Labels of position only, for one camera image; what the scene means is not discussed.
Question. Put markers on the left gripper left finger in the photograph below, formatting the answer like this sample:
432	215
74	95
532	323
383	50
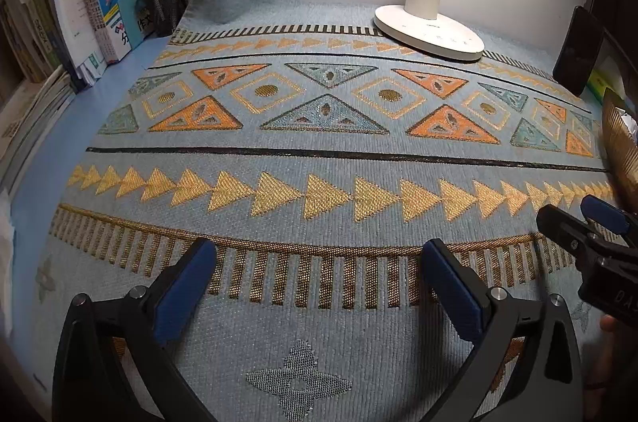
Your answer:
89	382

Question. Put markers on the leaning books at left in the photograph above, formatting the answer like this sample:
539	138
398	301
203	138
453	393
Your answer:
33	36

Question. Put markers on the black phone on stand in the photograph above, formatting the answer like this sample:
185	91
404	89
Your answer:
579	51

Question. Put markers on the patterned blue woven rug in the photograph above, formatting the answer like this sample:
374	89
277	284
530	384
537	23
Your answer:
319	155

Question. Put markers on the white desk lamp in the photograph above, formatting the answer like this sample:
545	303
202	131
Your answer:
419	25

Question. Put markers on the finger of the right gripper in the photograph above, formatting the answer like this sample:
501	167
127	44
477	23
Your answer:
605	214
576	237

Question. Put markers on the green tissue box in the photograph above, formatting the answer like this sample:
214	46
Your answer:
605	76

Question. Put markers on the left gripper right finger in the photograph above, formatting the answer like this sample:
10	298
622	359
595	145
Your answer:
546	382

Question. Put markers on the person's right hand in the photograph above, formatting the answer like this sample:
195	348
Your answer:
600	376

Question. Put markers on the black mesh pen holder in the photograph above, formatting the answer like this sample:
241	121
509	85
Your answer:
166	15

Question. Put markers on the crumpled paper on blue mat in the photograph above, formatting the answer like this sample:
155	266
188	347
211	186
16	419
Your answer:
7	232

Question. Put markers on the flat stack of books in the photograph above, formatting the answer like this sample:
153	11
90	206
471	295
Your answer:
26	120

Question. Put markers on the golden ribbed bowl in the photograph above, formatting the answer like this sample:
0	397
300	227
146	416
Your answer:
621	150

